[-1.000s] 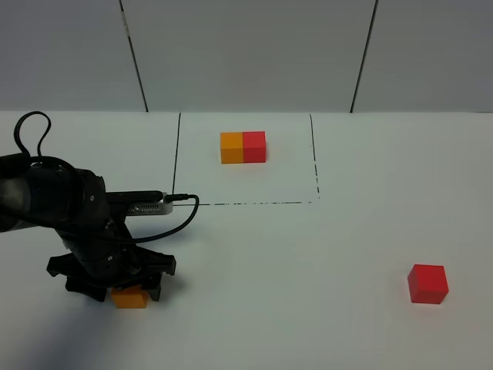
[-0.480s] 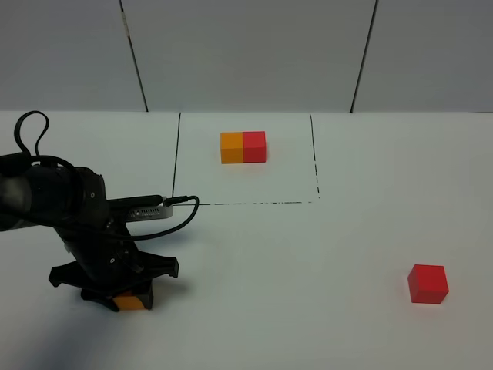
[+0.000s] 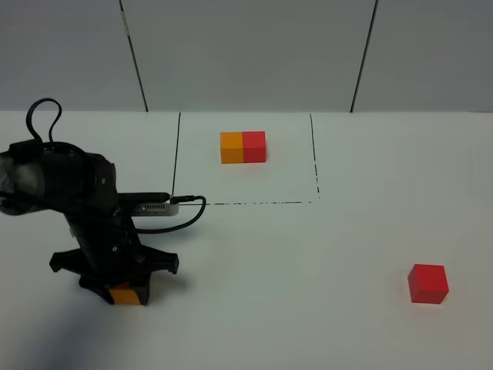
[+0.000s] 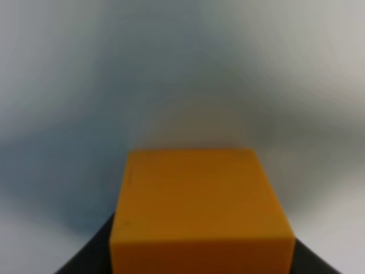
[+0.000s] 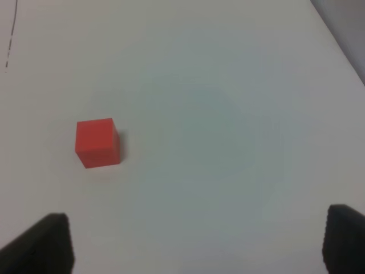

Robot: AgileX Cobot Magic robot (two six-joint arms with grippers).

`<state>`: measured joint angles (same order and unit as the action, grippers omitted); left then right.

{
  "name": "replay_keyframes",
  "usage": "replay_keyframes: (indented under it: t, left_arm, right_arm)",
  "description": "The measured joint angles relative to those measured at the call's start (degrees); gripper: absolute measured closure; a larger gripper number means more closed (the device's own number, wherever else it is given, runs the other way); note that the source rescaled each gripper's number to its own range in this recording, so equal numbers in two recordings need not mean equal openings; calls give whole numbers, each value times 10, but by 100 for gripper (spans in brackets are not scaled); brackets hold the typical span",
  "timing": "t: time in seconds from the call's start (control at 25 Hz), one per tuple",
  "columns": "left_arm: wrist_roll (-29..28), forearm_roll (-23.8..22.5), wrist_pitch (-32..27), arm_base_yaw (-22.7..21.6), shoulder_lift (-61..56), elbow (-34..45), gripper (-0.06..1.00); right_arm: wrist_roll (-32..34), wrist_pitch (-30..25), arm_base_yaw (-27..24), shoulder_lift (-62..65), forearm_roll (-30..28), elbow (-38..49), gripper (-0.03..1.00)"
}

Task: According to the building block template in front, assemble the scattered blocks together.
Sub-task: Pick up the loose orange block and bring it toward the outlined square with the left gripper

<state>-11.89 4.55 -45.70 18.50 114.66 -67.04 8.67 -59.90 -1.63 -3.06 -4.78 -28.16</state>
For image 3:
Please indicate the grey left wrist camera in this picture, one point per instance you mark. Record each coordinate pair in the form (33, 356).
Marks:
(147, 204)

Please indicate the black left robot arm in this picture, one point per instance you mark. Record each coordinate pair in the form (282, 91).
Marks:
(68, 181)

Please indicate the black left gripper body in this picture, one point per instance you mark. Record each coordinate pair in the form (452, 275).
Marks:
(110, 250)

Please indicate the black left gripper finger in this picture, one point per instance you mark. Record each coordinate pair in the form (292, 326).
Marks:
(141, 287)
(97, 289)

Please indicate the orange template cube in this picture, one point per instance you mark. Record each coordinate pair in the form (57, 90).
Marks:
(231, 147)

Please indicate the red template cube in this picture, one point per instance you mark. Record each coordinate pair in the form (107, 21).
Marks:
(254, 147)

